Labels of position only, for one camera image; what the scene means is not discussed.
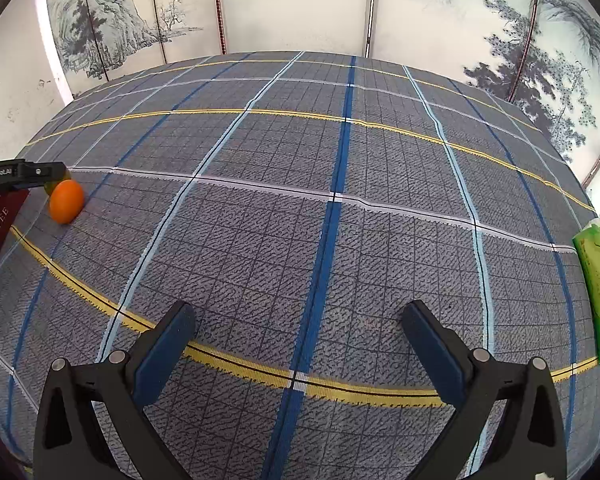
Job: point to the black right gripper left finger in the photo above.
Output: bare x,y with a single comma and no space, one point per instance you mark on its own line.
69,443

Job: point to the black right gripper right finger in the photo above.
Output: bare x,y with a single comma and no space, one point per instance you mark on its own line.
530,440

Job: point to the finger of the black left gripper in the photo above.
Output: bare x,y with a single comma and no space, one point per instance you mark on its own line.
19,174

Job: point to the large orange fruit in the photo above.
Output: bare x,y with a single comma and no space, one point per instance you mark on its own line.
66,201

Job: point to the green round fruit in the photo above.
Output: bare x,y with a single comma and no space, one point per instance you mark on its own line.
50,186

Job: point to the blue plaid tablecloth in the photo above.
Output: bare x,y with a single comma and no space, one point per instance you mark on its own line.
298,201

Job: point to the painted landscape folding screen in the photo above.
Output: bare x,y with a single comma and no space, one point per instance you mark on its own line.
541,55

